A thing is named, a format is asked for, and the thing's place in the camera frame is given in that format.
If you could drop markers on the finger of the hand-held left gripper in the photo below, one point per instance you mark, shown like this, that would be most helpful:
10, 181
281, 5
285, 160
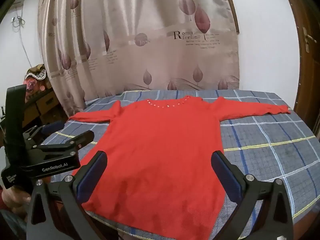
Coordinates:
50, 128
75, 142

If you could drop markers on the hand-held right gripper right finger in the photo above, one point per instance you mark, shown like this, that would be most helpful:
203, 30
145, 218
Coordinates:
226, 175

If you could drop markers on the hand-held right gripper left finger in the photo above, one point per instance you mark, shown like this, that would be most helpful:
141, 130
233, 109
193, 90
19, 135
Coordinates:
92, 175

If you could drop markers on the red sweater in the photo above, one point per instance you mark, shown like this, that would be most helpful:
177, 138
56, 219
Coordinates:
160, 155

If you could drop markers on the person's left hand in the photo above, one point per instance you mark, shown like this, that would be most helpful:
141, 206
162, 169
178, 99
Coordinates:
15, 200

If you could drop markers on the wooden cabinet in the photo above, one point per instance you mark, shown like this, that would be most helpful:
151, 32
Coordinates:
45, 105

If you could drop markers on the grey plaid blanket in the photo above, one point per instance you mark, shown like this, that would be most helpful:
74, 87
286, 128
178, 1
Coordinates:
262, 150

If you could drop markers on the patterned decorative cloth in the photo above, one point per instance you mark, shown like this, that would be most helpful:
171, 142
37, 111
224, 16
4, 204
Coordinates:
35, 76

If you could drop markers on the beige leaf print curtain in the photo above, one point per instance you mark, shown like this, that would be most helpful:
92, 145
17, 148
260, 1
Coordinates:
140, 42

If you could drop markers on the brown wooden door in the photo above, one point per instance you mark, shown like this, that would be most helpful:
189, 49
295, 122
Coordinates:
306, 80

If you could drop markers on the brown wooden window frame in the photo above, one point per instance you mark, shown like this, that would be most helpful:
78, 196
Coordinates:
233, 12

